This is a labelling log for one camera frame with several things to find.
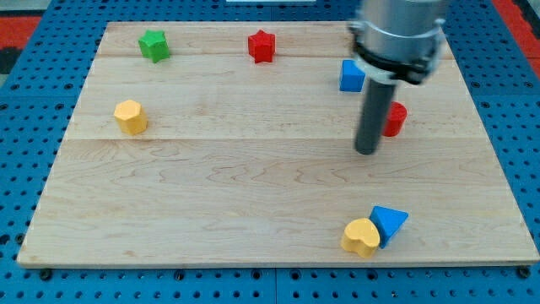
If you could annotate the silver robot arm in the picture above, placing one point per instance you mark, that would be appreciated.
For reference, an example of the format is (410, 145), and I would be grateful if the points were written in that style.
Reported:
(398, 40)

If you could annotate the yellow heart block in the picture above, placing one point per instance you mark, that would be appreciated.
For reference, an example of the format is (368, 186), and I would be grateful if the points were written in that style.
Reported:
(362, 237)

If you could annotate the blue triangle block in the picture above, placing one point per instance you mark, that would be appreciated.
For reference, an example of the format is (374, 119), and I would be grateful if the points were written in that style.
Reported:
(388, 222)

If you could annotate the wooden board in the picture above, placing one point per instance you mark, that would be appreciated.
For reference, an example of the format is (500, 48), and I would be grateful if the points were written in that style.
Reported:
(249, 164)

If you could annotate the red star block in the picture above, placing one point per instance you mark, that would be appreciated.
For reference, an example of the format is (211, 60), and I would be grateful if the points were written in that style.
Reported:
(262, 46)

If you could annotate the blue cube block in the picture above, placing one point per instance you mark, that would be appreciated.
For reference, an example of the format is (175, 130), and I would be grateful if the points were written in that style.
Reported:
(351, 77)

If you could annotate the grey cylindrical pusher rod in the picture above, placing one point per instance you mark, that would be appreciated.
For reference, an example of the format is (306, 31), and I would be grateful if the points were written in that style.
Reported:
(372, 120)

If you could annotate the red cylinder block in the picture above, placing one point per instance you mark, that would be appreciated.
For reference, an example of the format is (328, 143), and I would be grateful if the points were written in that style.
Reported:
(395, 119)

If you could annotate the yellow hexagon block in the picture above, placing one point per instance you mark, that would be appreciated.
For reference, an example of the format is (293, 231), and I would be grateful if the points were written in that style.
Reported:
(131, 117)

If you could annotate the green star block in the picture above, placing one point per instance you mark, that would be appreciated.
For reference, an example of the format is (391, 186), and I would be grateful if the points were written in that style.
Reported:
(153, 45)

